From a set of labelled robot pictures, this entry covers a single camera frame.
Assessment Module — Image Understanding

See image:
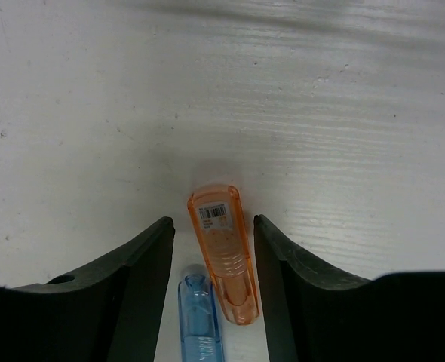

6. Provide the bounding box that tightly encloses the orange correction tape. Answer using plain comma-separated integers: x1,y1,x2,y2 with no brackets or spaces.
187,184,260,326

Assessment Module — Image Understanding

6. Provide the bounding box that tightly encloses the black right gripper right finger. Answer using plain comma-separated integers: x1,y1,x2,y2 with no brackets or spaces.
253,215,370,361

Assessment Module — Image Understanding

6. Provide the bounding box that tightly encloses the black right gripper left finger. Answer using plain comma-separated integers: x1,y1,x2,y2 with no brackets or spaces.
11,217,175,361

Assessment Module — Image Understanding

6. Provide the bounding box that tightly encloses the blue correction tape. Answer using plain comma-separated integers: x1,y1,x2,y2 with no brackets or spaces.
178,274,225,362

